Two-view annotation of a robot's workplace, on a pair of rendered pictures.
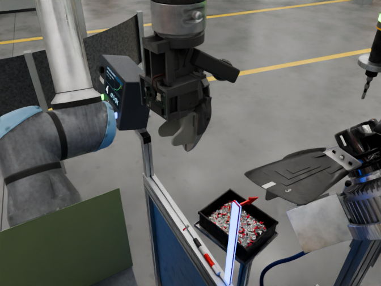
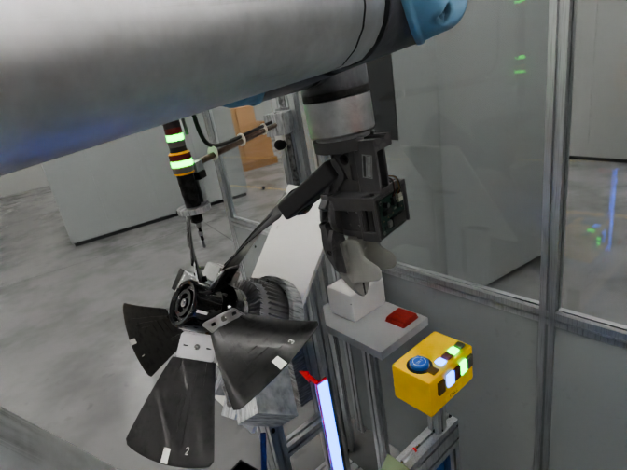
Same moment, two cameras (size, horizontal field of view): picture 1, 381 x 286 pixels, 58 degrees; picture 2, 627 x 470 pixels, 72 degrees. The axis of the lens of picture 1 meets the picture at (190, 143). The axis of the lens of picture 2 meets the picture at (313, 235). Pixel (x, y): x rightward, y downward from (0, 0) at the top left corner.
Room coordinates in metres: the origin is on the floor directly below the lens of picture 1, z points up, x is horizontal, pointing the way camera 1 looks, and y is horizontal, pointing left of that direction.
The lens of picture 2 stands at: (0.60, 0.50, 1.69)
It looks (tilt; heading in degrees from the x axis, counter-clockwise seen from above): 21 degrees down; 262
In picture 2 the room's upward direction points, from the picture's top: 10 degrees counter-clockwise
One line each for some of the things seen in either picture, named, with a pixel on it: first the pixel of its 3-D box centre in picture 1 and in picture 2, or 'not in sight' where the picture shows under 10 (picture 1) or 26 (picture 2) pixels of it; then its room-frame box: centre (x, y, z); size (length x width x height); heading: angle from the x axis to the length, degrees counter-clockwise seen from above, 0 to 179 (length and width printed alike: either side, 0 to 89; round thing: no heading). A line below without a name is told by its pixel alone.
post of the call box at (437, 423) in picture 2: not in sight; (436, 407); (0.28, -0.24, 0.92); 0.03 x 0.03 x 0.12; 29
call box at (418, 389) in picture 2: not in sight; (433, 373); (0.28, -0.24, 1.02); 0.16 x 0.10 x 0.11; 29
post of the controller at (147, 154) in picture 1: (147, 155); not in sight; (1.00, 0.16, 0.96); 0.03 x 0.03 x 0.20; 29
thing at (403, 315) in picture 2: not in sight; (401, 317); (0.18, -0.71, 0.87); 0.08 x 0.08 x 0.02; 30
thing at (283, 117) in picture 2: not in sight; (280, 122); (0.44, -0.98, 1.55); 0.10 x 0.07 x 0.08; 64
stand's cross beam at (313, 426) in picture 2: not in sight; (303, 435); (0.59, -0.64, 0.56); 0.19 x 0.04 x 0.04; 29
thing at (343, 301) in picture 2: not in sight; (353, 293); (0.30, -0.86, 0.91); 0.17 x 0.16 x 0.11; 29
